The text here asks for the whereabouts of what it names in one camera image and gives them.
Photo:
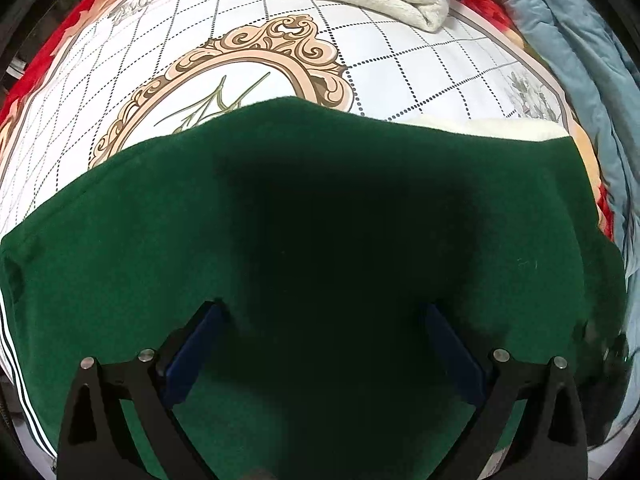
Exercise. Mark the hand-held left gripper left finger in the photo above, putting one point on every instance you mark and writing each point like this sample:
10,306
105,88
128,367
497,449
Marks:
187,365

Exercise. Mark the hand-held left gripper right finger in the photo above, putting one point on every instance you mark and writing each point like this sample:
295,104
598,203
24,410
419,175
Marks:
457,360

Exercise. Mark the green and white jacket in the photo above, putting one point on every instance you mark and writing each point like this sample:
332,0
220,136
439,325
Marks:
150,235

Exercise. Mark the red and white printed blanket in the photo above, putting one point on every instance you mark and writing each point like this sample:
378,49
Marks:
400,60

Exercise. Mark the light blue quilt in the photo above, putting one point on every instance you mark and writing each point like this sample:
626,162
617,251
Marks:
575,35

